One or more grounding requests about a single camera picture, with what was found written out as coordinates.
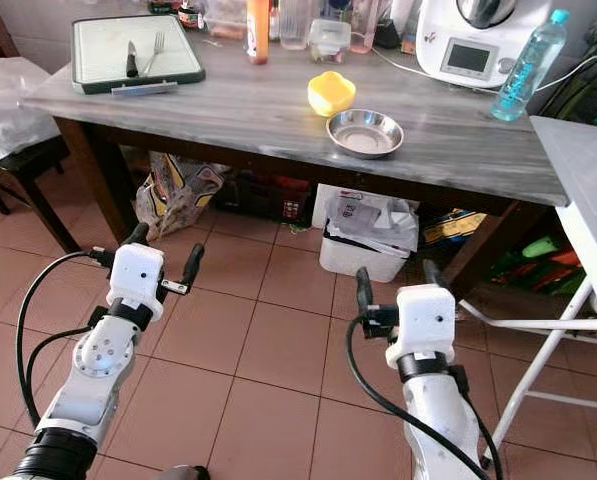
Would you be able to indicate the small black wedge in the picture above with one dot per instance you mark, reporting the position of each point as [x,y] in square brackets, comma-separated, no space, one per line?
[388,35]

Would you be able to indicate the green plastic bottle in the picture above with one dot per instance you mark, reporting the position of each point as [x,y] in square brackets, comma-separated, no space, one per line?
[542,247]

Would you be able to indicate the orange sauce squeeze bottle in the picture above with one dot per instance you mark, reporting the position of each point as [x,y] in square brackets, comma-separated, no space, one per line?
[258,35]

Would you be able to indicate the red black crate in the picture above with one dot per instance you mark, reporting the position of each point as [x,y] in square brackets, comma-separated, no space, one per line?
[268,196]

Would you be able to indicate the blue plastic water bottle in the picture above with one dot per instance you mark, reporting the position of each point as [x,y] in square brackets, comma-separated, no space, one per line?
[528,68]

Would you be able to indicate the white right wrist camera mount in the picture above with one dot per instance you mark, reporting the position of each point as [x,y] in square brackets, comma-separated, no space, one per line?
[425,320]

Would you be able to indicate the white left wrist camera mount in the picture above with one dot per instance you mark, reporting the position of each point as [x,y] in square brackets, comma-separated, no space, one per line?
[135,272]

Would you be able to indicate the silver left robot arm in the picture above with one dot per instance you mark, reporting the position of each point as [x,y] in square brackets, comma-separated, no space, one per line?
[93,372]

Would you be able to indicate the white green rimmed cutting board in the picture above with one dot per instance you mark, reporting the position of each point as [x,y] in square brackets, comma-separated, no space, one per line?
[103,55]

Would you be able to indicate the white kitchen machine steel bowl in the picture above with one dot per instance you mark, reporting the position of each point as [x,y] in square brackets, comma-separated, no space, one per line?
[513,40]

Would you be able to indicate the dark jar red label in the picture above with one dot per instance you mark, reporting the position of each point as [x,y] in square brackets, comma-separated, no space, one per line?
[190,15]

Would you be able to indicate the patterned shopping bag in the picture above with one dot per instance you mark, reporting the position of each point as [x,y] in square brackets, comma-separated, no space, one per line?
[183,195]

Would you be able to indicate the dark woven chair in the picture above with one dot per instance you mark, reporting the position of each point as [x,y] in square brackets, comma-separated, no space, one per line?
[593,100]

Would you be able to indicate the dark robot foot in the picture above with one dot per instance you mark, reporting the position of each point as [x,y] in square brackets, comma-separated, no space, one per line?
[184,474]

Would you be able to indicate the stainless steel fork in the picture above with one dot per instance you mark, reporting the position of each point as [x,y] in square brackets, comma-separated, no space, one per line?
[158,44]

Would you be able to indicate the grey top wooden table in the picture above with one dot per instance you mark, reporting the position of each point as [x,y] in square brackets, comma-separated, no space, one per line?
[238,130]

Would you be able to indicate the grey flat bar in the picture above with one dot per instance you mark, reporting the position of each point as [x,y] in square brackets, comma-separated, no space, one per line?
[144,89]

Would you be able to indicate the clear bottle with orange cap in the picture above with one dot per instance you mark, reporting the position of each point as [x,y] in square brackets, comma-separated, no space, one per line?
[295,25]

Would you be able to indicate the plastic wrapped chair cushion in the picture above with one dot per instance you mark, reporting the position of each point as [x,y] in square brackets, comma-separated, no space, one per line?
[8,110]

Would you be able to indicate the yellow plastic bowl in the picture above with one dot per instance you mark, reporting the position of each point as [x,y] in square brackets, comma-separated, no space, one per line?
[331,94]

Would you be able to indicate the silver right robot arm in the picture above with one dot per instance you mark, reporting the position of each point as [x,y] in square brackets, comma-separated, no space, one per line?
[438,420]

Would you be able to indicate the white plastic bin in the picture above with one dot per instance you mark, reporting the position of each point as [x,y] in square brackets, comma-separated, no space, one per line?
[358,260]

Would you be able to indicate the stainless steel plate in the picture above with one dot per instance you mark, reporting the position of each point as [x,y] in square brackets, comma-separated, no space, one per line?
[365,134]

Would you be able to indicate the dark wooden chair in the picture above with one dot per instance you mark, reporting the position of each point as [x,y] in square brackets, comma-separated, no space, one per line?
[58,210]

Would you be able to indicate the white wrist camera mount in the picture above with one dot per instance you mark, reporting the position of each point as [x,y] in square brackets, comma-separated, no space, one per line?
[135,272]
[425,320]

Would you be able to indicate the clear plastic storage box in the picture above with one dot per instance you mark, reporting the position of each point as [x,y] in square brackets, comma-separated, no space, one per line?
[226,20]

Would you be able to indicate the clear lidded food container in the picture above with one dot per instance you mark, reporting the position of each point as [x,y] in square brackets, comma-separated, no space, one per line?
[330,40]

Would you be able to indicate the pink clear bottle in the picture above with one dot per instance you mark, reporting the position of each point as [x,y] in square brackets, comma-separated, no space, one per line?
[364,25]

